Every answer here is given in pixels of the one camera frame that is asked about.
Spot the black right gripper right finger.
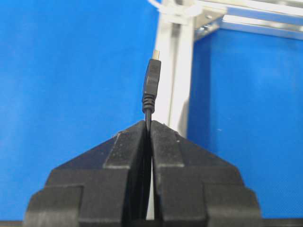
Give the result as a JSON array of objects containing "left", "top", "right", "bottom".
[{"left": 150, "top": 121, "right": 262, "bottom": 227}]

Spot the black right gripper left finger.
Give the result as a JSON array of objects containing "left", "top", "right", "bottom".
[{"left": 25, "top": 121, "right": 148, "bottom": 227}]

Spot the silver aluminium extrusion frame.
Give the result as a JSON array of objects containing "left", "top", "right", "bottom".
[{"left": 153, "top": 0, "right": 303, "bottom": 137}]

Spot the black cable with plug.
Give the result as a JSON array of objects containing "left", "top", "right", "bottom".
[{"left": 132, "top": 49, "right": 163, "bottom": 220}]

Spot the white zip tie loop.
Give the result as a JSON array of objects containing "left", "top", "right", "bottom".
[{"left": 148, "top": 0, "right": 203, "bottom": 25}]

